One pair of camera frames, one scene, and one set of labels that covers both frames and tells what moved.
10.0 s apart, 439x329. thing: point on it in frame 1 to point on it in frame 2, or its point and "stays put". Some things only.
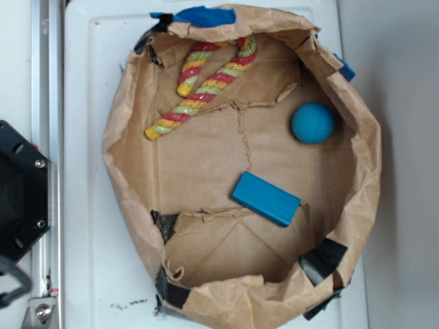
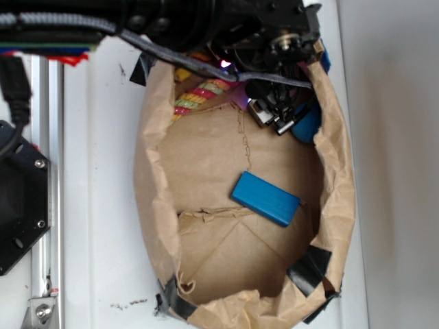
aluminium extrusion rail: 48,137 stays put
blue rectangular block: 265,199 stays put
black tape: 322,260 to 309,268
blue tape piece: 346,70 to 325,59
